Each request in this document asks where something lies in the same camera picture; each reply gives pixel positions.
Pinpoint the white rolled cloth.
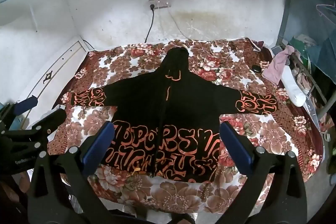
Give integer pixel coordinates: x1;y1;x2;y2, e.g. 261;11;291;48
281;65;307;107

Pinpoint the pink cloth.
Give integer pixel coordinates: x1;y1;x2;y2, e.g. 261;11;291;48
262;46;296;84

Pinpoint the black power cable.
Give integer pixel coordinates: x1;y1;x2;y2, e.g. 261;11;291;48
144;5;156;43

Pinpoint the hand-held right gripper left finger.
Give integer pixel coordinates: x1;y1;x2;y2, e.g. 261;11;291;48
28;121;132;224

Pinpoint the teal hanging cloth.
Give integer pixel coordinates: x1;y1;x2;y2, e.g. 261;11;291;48
304;35;336;75

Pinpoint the white power strip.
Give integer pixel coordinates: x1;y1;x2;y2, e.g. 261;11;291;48
149;0;172;9

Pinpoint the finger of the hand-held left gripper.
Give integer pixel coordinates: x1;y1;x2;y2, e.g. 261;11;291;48
10;95;38;115
29;108;67;135

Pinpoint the white charging cable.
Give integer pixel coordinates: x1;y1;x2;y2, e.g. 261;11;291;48
167;6;237;59

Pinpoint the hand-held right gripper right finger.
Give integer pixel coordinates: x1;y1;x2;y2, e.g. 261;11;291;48
219;121;309;224

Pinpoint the black hoodie with orange print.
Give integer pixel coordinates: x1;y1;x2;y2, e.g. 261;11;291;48
69;47;278;184

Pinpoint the white cabinet door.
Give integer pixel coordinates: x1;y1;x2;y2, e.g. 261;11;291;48
18;39;90;109

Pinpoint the pink wire clothes hanger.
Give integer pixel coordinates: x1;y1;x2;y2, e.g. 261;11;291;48
315;2;336;20

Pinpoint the floral blanket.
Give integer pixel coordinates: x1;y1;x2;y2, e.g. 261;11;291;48
47;38;324;215

